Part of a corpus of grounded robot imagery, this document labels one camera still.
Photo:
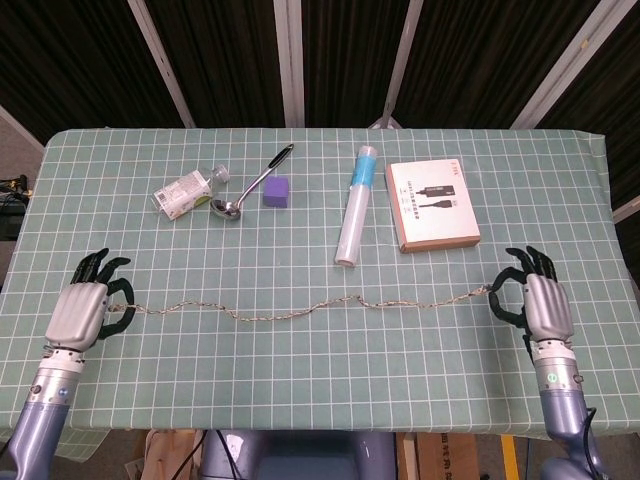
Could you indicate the white partition post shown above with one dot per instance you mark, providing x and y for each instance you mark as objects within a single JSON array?
[
  {"x": 397, "y": 70},
  {"x": 290, "y": 60},
  {"x": 627, "y": 210},
  {"x": 162, "y": 65},
  {"x": 565, "y": 65}
]

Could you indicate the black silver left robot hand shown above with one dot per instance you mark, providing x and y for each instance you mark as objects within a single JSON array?
[{"x": 77, "y": 310}]

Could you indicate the plastic wrap roll blue label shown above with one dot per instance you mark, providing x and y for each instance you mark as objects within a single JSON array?
[{"x": 356, "y": 210}]

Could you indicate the blue-grey robot torso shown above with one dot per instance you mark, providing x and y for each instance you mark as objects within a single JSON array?
[{"x": 300, "y": 457}]

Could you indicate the brown cardboard box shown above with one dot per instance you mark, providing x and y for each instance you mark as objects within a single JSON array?
[{"x": 445, "y": 460}]

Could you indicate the black electronic equipment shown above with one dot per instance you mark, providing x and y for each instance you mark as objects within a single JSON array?
[{"x": 10, "y": 210}]

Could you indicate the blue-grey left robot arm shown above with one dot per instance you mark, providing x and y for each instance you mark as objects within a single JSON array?
[{"x": 45, "y": 400}]

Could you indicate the brown paper bag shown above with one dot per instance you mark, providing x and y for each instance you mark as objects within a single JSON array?
[{"x": 165, "y": 457}]

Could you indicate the green checked tablecloth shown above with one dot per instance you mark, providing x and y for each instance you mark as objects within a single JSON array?
[{"x": 300, "y": 375}]

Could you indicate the purple foam cube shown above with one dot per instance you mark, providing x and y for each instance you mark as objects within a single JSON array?
[{"x": 276, "y": 192}]

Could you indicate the clear plastic bottle with label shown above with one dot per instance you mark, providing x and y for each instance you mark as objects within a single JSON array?
[{"x": 180, "y": 197}]

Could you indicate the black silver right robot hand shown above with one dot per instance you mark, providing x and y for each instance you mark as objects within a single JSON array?
[{"x": 547, "y": 310}]

